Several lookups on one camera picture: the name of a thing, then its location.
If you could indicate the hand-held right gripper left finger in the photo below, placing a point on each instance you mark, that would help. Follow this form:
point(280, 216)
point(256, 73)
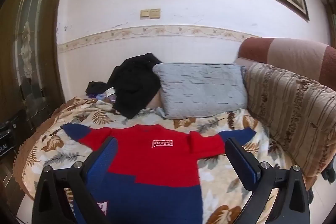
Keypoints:
point(105, 158)

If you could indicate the beige light switch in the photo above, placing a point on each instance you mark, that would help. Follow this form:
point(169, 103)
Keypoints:
point(145, 14)
point(155, 13)

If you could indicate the dark shoe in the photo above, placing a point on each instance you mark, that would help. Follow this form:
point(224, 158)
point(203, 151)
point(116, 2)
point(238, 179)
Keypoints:
point(329, 171)

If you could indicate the black garment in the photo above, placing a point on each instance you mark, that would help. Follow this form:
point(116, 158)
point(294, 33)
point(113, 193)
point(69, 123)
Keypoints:
point(134, 87)

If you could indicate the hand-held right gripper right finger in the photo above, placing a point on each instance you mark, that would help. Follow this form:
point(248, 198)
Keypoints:
point(252, 173)

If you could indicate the leaf print blanket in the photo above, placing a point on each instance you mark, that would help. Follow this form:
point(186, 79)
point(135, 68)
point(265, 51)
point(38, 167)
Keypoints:
point(52, 145)

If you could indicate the small dark cloth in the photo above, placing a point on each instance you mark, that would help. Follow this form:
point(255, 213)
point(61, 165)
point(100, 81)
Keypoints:
point(95, 87)

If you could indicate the red and beige throw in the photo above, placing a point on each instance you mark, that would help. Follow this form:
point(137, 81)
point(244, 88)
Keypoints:
point(288, 53)

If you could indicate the beige pillow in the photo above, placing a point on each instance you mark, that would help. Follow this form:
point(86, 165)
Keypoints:
point(155, 102)

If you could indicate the black box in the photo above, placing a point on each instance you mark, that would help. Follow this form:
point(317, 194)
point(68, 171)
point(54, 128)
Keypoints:
point(9, 137)

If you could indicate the wooden door with glass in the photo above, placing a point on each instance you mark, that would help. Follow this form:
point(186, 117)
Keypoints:
point(29, 29)

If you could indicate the grey quilted pillow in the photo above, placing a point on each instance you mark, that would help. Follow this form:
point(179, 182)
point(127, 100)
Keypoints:
point(202, 87)

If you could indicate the purple patterned cloth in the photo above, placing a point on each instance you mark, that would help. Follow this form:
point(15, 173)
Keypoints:
point(103, 98)

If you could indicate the red and blue knit sweater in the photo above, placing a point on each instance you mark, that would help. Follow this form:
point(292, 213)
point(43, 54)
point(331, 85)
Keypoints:
point(157, 161)

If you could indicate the striped brown sofa cover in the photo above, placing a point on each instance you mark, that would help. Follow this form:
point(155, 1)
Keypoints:
point(288, 108)

